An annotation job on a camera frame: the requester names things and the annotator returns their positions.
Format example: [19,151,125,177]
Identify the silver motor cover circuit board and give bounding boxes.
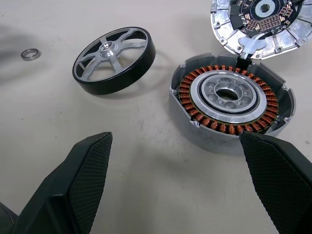
[209,0,312,60]

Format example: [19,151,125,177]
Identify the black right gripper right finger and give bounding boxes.
[240,130,312,234]

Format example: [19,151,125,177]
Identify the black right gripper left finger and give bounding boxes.
[14,131,113,234]

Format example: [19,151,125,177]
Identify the silver stator housing copper coils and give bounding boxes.
[168,51,297,156]

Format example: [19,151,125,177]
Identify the small silver bearing ring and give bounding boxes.
[20,48,41,61]

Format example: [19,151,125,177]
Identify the black rimmed silver rotor wheel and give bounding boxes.
[72,26,156,95]

